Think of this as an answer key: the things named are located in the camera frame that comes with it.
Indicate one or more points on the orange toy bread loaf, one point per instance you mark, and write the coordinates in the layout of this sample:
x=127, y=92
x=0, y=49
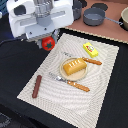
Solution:
x=74, y=66

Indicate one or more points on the red toy tomato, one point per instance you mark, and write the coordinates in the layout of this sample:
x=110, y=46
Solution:
x=48, y=43

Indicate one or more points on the brown toy sausage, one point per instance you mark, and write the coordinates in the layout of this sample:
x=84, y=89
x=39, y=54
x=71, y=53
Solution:
x=36, y=87

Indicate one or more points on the yellow snack box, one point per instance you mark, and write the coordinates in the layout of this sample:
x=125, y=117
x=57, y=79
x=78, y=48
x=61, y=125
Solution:
x=90, y=49

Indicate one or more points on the round beige plate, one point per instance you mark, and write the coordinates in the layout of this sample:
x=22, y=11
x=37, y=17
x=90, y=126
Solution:
x=75, y=76

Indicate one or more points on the beige woven placemat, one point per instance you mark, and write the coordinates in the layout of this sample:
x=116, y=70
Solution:
x=76, y=99

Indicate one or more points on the pink brown board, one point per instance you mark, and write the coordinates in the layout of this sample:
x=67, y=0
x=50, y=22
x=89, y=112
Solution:
x=107, y=29

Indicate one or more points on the dark grey pot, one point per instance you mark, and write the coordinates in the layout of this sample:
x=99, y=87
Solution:
x=77, y=8

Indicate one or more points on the beige bowl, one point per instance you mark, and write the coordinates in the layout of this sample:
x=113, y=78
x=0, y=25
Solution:
x=124, y=15

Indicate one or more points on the fork with orange handle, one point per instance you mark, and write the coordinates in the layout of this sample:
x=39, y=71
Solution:
x=74, y=84

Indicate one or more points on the knife with orange handle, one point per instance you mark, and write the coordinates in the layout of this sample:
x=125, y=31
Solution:
x=84, y=58

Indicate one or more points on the grey saucepan with handle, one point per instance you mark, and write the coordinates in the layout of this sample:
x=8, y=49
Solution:
x=94, y=16

